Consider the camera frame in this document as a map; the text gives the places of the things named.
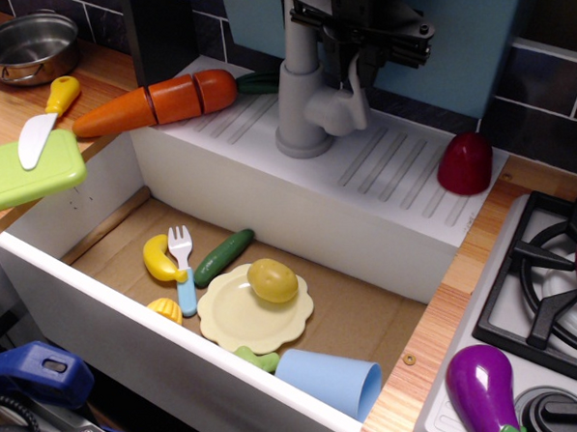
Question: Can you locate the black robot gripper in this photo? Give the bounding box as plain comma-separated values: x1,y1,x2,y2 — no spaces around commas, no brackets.
292,0,435,88

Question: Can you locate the grey toy faucet with lever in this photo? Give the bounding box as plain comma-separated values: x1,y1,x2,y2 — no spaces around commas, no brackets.
275,0,369,158

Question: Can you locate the light blue plastic bin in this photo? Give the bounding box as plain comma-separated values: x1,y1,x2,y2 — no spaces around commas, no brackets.
223,0,534,119

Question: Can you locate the red toy pepper half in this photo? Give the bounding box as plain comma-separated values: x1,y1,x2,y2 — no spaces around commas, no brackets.
437,132,494,196

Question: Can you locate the orange wooden toy carrot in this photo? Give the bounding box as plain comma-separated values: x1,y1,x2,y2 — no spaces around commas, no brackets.
72,69,280,138

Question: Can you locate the green toy cucumber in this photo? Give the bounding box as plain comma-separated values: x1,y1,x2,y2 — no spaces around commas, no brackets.
193,229,255,288

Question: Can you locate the yellow toy potato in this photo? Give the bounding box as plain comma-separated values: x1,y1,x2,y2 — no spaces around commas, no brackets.
247,259,299,303

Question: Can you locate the white toy sink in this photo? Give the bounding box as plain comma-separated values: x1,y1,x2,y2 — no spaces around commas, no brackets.
0,39,526,432

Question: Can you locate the black stove burner grate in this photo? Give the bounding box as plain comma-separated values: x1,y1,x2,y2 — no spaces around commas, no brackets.
472,191,577,380

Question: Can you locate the yellow toy banana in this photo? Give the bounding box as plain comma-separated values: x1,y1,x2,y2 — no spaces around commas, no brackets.
142,234,188,283

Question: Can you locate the pale yellow toy plate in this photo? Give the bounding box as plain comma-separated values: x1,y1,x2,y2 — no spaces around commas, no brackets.
197,264,314,355

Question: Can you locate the green plastic cutting board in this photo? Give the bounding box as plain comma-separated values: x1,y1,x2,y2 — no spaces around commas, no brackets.
0,130,87,212

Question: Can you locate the yellow toy corn piece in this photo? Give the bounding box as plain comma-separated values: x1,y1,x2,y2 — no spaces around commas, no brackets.
147,297,184,326

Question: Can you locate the light green toy piece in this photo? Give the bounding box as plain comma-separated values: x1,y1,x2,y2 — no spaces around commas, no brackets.
234,346,280,374

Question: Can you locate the steel toy pot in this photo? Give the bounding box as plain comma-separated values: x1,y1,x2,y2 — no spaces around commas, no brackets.
0,10,80,87

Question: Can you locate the light blue plastic cup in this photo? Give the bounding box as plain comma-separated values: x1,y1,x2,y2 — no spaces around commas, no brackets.
274,349,383,422

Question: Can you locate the purple toy eggplant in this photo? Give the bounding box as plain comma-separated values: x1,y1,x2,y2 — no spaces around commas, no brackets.
445,344,528,432

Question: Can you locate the black stove knob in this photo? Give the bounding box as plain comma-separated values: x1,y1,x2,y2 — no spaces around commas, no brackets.
514,386,577,432

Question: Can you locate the blue clamp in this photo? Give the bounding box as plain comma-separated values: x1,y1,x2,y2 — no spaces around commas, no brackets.
0,341,95,410

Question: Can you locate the white fork blue handle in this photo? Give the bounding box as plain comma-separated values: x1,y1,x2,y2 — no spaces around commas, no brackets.
167,225,197,318

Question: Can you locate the white toy knife yellow handle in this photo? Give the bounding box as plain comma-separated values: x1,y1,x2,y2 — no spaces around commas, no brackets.
17,75,81,171

